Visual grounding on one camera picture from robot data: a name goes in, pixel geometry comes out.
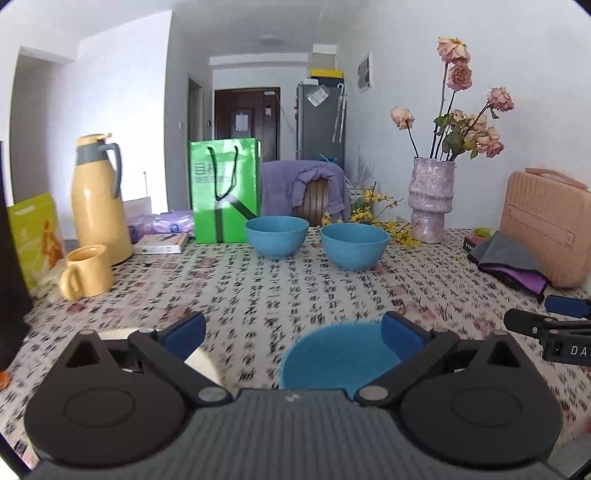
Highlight dark brown door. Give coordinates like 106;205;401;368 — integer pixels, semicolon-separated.
213;88;281;155

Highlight folded hanging umbrella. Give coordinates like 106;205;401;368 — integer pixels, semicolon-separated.
333;84;347;144

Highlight dried pink rose bouquet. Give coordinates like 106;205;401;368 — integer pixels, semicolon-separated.
390;37;515;161

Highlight small black box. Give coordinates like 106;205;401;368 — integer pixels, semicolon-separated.
464;226;492;252

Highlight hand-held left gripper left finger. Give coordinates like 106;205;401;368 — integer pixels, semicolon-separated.
59;312;232;408

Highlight purple jacket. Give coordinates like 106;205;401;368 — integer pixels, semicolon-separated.
261;160;352;224

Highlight pink textured vase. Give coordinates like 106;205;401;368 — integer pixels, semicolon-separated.
408;157;456;244

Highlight yellow-green snack packet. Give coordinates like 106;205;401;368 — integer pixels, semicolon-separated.
7;192;65;291

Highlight green paper bag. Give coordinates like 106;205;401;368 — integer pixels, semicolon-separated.
188;137;262;244

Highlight pink hard-shell case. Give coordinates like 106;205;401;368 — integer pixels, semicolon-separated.
500;167;591;289

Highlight black paper bag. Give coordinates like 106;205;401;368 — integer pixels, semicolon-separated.
0;185;33;370

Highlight white cardboard box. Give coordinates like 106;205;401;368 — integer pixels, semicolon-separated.
312;45;340;70

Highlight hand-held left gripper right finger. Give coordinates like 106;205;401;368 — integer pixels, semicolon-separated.
355;311;533;409

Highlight yellow thermos jug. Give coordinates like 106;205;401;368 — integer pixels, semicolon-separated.
71;134;134;266

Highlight grey and purple folded cloth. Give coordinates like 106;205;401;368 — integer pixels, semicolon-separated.
467;231;550;303

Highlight yellow flower sprigs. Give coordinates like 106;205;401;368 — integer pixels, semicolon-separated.
323;182;419;247

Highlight purple plastic packets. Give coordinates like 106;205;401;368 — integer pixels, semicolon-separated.
130;210;195;243

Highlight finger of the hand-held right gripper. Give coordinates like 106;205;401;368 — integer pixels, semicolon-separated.
503;308;591;342
545;295;591;320

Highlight blue bowl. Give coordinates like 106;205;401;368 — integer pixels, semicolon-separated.
321;223;391;271
245;216;310;259
278;323;407;401

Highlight grey refrigerator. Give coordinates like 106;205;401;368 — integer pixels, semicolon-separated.
296;79;346;162

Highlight wooden chair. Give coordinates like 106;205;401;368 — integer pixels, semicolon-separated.
302;180;334;228

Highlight yellow mug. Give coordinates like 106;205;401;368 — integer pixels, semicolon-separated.
60;244;114;302

